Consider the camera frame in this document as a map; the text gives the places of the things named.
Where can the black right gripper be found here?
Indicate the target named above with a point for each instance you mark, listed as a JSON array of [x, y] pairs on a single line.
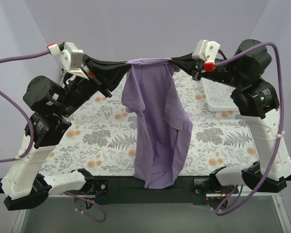
[[197, 68]]

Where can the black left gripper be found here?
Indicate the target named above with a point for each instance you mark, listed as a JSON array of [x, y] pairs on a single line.
[[97, 75]]

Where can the white plastic laundry basket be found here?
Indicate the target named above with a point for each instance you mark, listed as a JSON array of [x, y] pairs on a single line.
[[218, 96]]

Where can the purple t shirt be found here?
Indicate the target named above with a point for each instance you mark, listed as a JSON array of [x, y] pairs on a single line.
[[164, 129]]

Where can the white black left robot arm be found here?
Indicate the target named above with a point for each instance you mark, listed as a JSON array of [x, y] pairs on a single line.
[[24, 186]]

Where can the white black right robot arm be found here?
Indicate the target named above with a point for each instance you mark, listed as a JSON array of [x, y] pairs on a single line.
[[260, 104]]

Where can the floral tablecloth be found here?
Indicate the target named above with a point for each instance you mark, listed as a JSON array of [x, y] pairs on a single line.
[[102, 137]]

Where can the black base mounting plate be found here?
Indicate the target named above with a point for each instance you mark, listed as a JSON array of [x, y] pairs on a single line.
[[130, 190]]

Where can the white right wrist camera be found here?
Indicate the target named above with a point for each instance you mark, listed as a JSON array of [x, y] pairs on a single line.
[[206, 52]]

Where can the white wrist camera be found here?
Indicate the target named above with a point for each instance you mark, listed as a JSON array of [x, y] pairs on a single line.
[[206, 52], [70, 57]]

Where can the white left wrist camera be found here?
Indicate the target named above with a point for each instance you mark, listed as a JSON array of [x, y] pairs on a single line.
[[70, 57]]

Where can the aluminium frame rail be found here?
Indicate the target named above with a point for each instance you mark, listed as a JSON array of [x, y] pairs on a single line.
[[263, 213]]

